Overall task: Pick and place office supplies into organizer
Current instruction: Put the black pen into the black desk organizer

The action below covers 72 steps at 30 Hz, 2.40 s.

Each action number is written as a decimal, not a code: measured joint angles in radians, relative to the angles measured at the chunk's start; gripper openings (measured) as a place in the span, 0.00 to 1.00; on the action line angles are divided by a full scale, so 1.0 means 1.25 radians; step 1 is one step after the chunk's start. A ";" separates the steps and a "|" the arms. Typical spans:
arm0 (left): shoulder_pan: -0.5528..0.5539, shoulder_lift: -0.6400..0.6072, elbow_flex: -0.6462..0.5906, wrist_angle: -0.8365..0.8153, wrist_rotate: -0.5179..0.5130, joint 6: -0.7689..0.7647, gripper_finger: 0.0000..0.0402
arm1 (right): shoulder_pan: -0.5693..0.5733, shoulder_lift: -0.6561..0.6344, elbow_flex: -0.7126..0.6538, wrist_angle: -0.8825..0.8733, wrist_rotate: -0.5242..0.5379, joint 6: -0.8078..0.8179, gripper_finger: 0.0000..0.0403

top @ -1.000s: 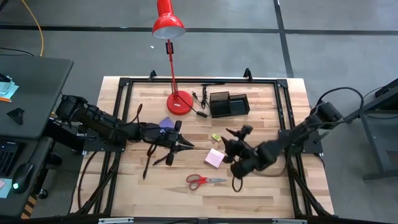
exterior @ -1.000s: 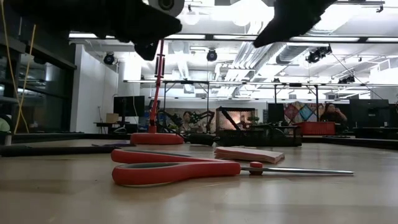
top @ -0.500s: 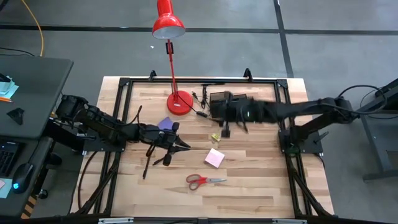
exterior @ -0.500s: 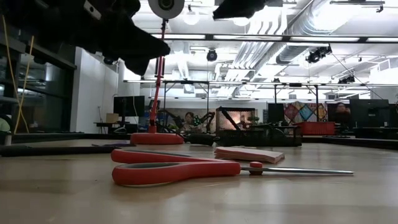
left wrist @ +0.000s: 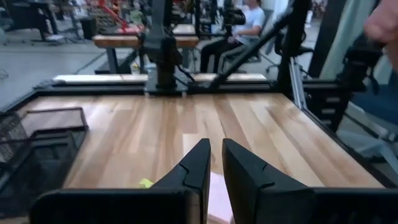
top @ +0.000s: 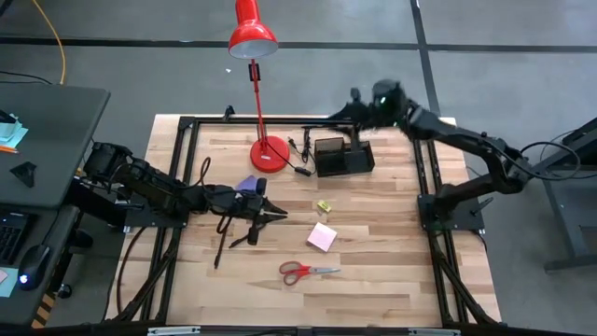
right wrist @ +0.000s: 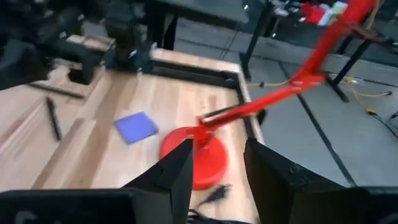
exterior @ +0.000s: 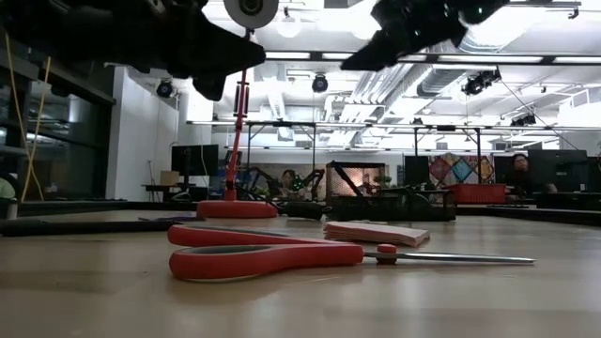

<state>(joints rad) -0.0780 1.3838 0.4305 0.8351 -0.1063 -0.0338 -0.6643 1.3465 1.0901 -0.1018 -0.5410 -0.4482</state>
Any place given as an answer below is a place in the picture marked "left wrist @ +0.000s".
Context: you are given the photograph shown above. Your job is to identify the wooden background table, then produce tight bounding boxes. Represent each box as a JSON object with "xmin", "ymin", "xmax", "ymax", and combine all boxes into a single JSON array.
[{"xmin": 92, "ymin": 24, "xmax": 200, "ymax": 75}]

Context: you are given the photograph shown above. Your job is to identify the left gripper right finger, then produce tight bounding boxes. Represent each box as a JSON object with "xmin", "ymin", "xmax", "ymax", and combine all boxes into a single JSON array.
[{"xmin": 222, "ymin": 139, "xmax": 315, "ymax": 224}]

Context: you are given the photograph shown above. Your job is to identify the black slotted box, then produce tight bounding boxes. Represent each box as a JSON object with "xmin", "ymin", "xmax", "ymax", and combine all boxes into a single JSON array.
[{"xmin": 306, "ymin": 88, "xmax": 348, "ymax": 133}]

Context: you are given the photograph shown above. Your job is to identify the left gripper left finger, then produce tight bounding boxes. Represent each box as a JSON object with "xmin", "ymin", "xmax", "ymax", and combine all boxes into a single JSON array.
[{"xmin": 151, "ymin": 138, "xmax": 211, "ymax": 224}]

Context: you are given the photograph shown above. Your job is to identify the black mesh desk organizer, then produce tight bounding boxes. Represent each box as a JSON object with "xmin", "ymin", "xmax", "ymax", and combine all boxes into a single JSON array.
[{"xmin": 0, "ymin": 106, "xmax": 90, "ymax": 217}]

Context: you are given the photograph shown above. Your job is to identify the person's hand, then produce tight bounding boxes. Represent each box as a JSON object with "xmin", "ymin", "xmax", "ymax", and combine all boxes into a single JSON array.
[{"xmin": 363, "ymin": 0, "xmax": 398, "ymax": 73}]

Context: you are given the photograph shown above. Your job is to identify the small yellow-green flat item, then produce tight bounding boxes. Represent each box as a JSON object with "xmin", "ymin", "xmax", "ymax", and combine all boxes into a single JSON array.
[{"xmin": 137, "ymin": 177, "xmax": 154, "ymax": 190}]

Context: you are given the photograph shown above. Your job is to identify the silver aluminium post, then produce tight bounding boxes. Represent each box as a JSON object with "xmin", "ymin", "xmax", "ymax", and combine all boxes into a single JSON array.
[{"xmin": 288, "ymin": 57, "xmax": 308, "ymax": 110}]

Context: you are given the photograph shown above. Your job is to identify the pink sticky note pad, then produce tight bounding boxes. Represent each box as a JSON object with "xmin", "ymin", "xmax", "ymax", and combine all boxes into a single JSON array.
[{"xmin": 207, "ymin": 172, "xmax": 236, "ymax": 224}]

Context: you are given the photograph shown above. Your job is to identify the person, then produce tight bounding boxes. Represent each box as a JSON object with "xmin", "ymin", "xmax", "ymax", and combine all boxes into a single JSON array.
[
  {"xmin": 198, "ymin": 0, "xmax": 267, "ymax": 75},
  {"xmin": 351, "ymin": 70, "xmax": 398, "ymax": 126}
]

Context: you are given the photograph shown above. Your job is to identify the black trash bin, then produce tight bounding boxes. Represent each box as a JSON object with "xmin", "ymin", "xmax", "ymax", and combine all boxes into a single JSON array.
[{"xmin": 80, "ymin": 17, "xmax": 98, "ymax": 40}]

